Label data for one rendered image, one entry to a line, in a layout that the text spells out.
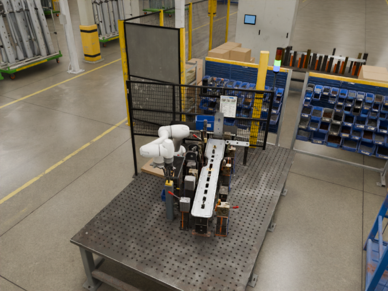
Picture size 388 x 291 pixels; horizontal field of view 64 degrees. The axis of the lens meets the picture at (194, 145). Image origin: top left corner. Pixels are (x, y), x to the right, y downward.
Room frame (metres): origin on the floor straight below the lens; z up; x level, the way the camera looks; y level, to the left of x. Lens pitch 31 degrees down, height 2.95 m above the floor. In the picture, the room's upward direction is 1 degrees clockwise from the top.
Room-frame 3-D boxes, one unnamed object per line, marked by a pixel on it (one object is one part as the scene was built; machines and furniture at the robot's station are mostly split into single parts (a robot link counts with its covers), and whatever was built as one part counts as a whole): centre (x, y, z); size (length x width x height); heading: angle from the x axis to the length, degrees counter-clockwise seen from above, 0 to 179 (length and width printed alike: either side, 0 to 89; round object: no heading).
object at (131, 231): (2.82, -0.14, 0.68); 2.56 x 1.61 x 0.04; 155
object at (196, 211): (2.71, -0.18, 1.00); 1.38 x 0.22 x 0.02; 171
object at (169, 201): (2.29, 0.22, 0.92); 0.08 x 0.08 x 0.44; 81
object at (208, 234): (2.10, -0.09, 0.84); 0.18 x 0.06 x 0.29; 81
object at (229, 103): (3.72, -0.43, 1.30); 0.23 x 0.02 x 0.31; 81
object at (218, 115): (3.45, -0.30, 1.17); 0.12 x 0.01 x 0.34; 81
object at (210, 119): (3.64, -0.17, 1.10); 0.30 x 0.17 x 0.13; 87
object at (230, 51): (7.75, -0.91, 0.52); 1.20 x 0.80 x 1.05; 152
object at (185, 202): (2.17, 0.07, 0.88); 0.11 x 0.10 x 0.36; 81
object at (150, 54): (5.37, 0.74, 1.00); 1.34 x 0.14 x 2.00; 65
